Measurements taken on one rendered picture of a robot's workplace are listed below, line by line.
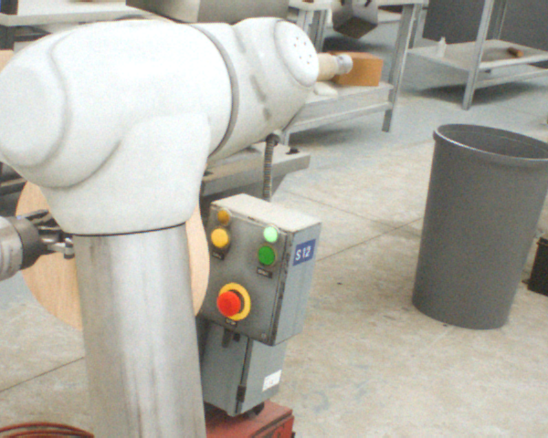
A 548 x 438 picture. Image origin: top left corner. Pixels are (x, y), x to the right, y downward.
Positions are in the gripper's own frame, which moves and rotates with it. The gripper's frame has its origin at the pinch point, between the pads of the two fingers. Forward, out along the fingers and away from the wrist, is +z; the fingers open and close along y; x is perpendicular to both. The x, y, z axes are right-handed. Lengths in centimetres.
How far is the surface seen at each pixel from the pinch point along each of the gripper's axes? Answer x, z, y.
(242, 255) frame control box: -4.3, 17.2, 15.4
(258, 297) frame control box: -10.2, 17.3, 19.4
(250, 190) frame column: -1.5, 43.2, -0.5
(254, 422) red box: -47, 47, 5
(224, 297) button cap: -11.2, 14.6, 14.7
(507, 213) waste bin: -55, 284, -33
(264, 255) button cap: -3.1, 16.7, 19.7
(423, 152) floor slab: -96, 535, -178
